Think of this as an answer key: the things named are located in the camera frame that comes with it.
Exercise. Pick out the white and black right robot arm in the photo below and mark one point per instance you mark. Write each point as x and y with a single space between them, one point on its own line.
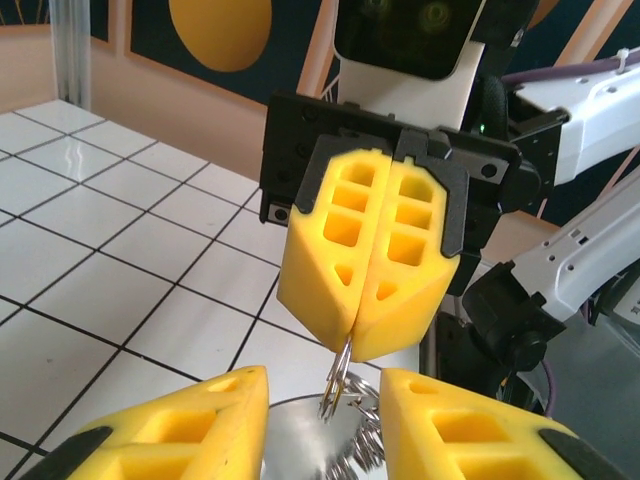
600 130

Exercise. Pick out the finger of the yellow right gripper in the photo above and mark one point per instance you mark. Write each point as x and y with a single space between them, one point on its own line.
410 305
310 280

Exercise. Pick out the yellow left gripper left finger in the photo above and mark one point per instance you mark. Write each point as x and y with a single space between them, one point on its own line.
165 435

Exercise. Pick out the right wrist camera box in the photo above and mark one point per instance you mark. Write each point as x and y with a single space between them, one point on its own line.
400 40

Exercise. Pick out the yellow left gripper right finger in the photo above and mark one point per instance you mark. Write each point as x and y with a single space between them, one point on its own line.
465 435

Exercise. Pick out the aluminium corner post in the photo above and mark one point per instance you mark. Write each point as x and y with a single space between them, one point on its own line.
70 50

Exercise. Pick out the grey metal base sheet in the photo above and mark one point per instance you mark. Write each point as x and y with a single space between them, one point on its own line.
600 400

